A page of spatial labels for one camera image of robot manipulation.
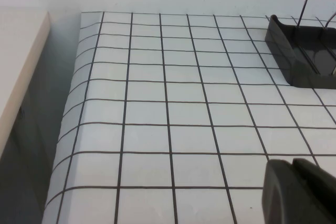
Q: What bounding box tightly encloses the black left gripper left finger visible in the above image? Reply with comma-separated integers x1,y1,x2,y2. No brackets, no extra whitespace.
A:
261,158,295,224

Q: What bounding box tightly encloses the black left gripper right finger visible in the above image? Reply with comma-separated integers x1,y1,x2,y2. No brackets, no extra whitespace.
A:
292,157,336,224

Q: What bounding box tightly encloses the white black-grid tablecloth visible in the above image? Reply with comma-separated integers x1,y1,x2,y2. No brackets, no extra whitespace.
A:
41,11,336,224

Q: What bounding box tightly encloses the white side cabinet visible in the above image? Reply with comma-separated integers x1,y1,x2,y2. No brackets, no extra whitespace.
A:
0,8,52,156

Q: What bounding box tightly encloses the black tray wire lid rack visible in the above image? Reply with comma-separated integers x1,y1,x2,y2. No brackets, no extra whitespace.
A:
264,0,336,90

